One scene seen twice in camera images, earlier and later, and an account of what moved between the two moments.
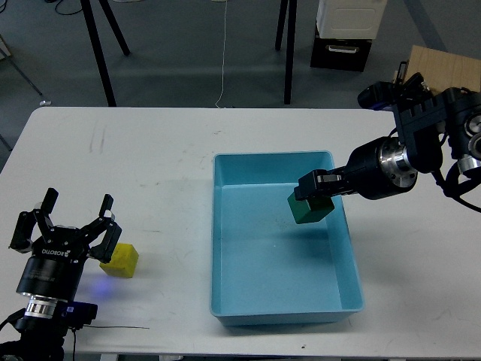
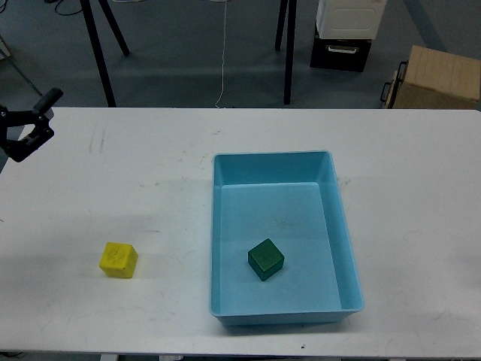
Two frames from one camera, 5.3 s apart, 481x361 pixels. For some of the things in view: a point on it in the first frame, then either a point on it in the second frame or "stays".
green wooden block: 310,210 -> 265,259
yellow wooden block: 123,261 stays
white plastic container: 350,19 stays
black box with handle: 347,54 stays
